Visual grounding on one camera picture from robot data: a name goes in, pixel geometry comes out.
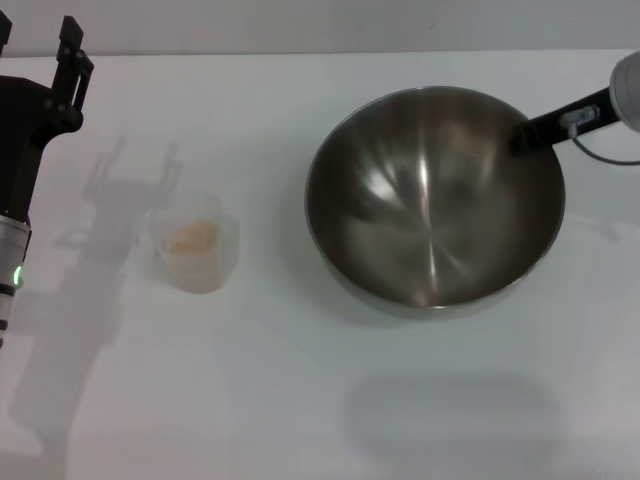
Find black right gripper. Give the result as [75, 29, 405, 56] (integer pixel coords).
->
[508, 87, 622, 157]

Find grey right wrist cable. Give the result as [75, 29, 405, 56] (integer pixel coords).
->
[561, 103, 640, 166]

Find stainless steel bowl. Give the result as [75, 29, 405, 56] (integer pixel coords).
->
[304, 85, 568, 321]

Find white rice grains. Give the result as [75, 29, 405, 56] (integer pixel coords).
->
[161, 219, 222, 257]

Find clear plastic cup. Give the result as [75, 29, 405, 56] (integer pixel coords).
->
[146, 191, 242, 295]

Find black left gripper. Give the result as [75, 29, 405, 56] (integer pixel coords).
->
[0, 8, 97, 220]

